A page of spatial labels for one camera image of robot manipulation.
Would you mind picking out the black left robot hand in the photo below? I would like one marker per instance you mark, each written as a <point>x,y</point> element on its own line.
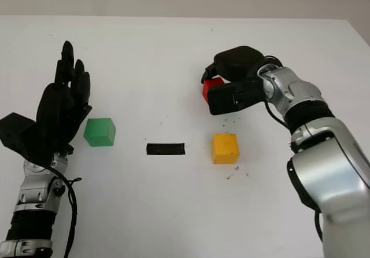
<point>56,110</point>

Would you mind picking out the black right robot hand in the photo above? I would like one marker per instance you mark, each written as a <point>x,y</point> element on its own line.
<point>237,62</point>

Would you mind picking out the red cube block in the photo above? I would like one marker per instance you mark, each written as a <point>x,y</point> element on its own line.
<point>212,83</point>

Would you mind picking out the green cube block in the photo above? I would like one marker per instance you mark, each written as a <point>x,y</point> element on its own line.
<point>99,132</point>

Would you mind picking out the yellow cube block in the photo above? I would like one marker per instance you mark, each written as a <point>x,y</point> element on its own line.
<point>225,149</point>

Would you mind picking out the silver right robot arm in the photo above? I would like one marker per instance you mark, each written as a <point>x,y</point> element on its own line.
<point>326,154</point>

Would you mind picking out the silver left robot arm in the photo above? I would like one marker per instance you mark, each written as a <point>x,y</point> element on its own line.
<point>33,194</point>

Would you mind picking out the black tape strip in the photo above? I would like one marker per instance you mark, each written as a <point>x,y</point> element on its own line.
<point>165,149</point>

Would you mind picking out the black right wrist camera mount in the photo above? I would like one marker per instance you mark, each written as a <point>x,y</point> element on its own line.
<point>225,99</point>

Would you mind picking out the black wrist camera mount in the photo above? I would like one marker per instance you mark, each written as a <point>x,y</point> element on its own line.
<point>225,99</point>
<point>16,130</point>

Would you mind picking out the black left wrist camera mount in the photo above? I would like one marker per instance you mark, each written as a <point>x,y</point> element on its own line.
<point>16,130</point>

